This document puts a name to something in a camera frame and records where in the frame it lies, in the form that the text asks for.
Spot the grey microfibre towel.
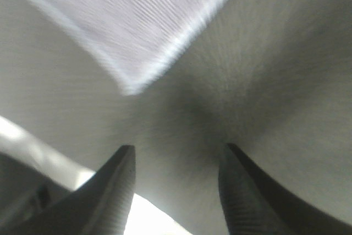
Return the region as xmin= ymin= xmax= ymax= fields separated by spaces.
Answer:
xmin=27 ymin=0 xmax=227 ymax=95

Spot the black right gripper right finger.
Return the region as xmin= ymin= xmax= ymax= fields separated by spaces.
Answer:
xmin=218 ymin=143 xmax=351 ymax=234

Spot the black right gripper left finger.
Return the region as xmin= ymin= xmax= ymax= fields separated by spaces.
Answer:
xmin=1 ymin=145 xmax=136 ymax=234

